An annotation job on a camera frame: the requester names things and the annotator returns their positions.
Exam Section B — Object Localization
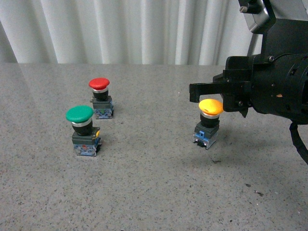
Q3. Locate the red mushroom push button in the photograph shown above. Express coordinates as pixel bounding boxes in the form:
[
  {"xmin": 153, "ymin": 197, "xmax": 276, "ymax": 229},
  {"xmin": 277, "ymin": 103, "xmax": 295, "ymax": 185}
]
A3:
[{"xmin": 89, "ymin": 77, "xmax": 114, "ymax": 119}]

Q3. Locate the yellow mushroom push button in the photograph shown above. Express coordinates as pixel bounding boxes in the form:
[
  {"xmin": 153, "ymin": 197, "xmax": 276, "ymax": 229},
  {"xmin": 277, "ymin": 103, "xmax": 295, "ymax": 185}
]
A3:
[{"xmin": 193, "ymin": 99, "xmax": 223, "ymax": 150}]

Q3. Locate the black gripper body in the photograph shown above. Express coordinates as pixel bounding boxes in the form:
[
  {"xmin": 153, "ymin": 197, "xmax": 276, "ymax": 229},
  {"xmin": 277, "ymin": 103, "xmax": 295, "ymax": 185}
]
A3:
[{"xmin": 213, "ymin": 54, "xmax": 308, "ymax": 120}]

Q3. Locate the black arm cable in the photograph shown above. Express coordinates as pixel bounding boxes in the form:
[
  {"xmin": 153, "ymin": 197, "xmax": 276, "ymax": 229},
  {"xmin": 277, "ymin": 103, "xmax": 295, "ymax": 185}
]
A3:
[{"xmin": 289, "ymin": 118, "xmax": 308, "ymax": 166}]

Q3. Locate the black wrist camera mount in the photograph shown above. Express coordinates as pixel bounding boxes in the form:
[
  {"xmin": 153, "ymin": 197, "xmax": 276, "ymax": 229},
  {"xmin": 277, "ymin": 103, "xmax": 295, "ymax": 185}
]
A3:
[{"xmin": 239, "ymin": 0, "xmax": 308, "ymax": 62}]

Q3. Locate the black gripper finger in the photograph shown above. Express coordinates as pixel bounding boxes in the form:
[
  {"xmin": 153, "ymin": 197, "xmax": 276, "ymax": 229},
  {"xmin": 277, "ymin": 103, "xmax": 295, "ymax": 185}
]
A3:
[
  {"xmin": 239, "ymin": 106, "xmax": 249, "ymax": 118},
  {"xmin": 189, "ymin": 81, "xmax": 250, "ymax": 103}
]

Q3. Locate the green mushroom push button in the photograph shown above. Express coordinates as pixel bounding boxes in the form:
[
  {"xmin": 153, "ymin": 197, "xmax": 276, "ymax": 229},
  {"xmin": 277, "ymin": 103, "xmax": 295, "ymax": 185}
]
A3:
[{"xmin": 65, "ymin": 105, "xmax": 102, "ymax": 156}]

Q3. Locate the white pleated curtain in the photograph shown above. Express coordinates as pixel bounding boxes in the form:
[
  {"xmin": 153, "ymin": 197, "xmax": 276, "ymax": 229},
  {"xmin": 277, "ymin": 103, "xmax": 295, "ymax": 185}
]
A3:
[{"xmin": 0, "ymin": 0, "xmax": 262, "ymax": 65}]

